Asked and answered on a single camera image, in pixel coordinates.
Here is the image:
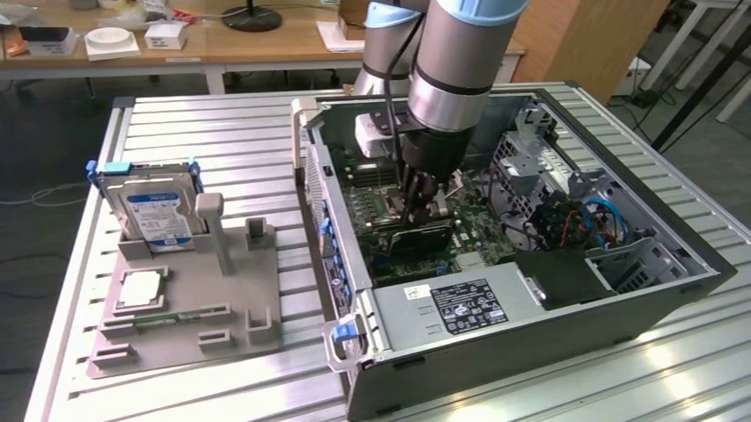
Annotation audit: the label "small white box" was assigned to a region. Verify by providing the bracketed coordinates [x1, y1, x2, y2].
[142, 22, 189, 50]

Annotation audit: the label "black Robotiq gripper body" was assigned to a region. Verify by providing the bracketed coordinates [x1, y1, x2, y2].
[400, 126, 474, 180]

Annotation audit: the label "wooden desk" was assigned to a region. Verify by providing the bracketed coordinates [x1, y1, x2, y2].
[0, 0, 526, 83]

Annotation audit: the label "grey parts rack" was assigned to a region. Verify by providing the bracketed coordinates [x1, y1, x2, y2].
[85, 191, 284, 380]

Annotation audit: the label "white papers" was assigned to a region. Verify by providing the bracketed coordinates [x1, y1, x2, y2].
[316, 19, 368, 54]

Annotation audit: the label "black open PC case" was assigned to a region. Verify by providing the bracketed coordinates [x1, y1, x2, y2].
[290, 90, 738, 422]

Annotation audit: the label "green RAM stick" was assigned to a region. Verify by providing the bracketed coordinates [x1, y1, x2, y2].
[132, 309, 206, 329]

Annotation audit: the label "perforated metal disk bay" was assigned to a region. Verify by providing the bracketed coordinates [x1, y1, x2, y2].
[489, 107, 588, 221]

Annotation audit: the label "white box with round lid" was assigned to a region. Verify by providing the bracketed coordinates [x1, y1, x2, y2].
[82, 26, 141, 62]

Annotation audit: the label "hard disk with blue label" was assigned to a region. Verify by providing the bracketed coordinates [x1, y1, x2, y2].
[102, 169, 204, 254]

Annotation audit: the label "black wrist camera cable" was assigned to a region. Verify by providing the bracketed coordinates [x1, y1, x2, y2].
[384, 12, 426, 133]

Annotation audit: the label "blue disk caddy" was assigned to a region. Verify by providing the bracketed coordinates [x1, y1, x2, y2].
[85, 158, 204, 194]

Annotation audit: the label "grey power supply unit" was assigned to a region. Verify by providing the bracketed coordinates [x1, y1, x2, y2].
[372, 263, 544, 353]

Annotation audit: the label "wooden cabinet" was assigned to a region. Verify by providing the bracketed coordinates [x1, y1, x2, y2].
[496, 0, 669, 106]

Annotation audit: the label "green motherboard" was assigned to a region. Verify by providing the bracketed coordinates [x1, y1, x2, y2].
[336, 149, 517, 287]

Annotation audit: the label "grey metal disk bay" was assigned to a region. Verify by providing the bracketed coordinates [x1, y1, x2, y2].
[585, 228, 705, 294]

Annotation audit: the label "black round lamp base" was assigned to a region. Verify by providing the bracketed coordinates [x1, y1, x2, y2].
[220, 0, 284, 33]

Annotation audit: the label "white floor cable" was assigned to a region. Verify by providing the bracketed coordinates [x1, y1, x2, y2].
[0, 182, 89, 207]

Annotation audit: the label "black metal leg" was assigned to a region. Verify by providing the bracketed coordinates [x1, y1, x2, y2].
[649, 0, 751, 151]

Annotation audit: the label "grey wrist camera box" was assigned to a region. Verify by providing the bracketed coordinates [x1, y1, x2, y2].
[353, 113, 409, 158]

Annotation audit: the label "red wire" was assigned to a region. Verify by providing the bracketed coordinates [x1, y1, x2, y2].
[556, 208, 588, 247]

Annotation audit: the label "white box with black top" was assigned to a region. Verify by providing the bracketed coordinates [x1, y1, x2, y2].
[17, 25, 80, 57]

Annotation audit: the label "CPU socket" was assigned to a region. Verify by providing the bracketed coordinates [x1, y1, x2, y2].
[380, 184, 412, 219]

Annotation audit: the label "white desk frame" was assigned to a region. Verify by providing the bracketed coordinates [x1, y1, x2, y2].
[638, 0, 751, 124]

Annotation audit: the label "blue wire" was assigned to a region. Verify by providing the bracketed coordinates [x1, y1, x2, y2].
[582, 197, 632, 247]

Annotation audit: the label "brown cardboard box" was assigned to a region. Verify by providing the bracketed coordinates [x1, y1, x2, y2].
[337, 0, 372, 30]

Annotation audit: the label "silver CPU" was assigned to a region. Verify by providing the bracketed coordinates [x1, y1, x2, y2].
[116, 271, 165, 309]

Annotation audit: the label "metal socket cover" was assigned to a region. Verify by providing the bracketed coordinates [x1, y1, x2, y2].
[448, 170, 470, 199]

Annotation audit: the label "graphics card with metal bracket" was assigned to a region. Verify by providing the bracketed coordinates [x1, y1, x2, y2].
[356, 217, 456, 265]

